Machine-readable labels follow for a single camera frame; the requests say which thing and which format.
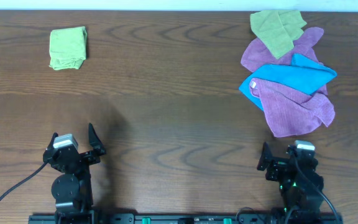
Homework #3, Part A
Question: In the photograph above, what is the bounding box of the olive green cloth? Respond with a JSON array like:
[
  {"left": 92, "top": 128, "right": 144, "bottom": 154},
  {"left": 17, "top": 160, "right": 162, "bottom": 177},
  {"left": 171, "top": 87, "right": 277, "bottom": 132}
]
[{"left": 250, "top": 10, "right": 307, "bottom": 59}]

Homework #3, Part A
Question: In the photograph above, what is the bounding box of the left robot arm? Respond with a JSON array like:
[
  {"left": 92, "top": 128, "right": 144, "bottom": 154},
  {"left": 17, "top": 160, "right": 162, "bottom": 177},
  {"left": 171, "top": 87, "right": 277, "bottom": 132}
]
[{"left": 43, "top": 124, "right": 106, "bottom": 218}]

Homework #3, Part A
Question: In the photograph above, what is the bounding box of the folded green cloth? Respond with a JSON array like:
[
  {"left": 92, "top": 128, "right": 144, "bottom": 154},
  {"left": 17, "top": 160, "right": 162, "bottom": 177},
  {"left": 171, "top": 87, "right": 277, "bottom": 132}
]
[{"left": 49, "top": 26, "right": 88, "bottom": 70}]

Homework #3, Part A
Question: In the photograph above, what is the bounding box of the purple cloth with label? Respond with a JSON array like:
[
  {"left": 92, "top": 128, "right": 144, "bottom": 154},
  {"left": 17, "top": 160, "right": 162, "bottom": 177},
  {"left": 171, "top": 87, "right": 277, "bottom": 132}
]
[{"left": 249, "top": 78, "right": 335, "bottom": 138}]

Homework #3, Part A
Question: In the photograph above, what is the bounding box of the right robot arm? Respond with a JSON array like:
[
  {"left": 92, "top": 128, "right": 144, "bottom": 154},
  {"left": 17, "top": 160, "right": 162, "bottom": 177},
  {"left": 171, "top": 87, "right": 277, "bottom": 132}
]
[{"left": 257, "top": 140, "right": 324, "bottom": 222}]

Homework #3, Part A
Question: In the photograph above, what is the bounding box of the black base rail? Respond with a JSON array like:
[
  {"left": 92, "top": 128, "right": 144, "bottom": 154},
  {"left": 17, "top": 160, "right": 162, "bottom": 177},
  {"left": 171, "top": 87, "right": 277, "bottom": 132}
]
[{"left": 28, "top": 212, "right": 343, "bottom": 224}]

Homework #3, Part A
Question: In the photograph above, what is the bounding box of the blue cloth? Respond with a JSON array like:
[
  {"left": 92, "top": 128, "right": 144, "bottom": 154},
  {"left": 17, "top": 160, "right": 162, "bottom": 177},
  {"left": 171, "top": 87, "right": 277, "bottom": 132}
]
[{"left": 239, "top": 54, "right": 337, "bottom": 111}]

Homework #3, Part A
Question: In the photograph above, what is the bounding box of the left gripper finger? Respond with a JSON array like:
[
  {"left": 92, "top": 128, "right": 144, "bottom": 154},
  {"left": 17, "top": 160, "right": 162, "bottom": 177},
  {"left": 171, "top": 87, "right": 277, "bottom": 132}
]
[
  {"left": 88, "top": 123, "right": 106, "bottom": 155},
  {"left": 47, "top": 133, "right": 58, "bottom": 149}
]

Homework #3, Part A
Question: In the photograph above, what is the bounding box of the purple cloth under pile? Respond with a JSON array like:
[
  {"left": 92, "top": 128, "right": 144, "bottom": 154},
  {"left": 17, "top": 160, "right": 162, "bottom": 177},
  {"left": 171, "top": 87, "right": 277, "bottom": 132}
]
[{"left": 241, "top": 27, "right": 324, "bottom": 73}]

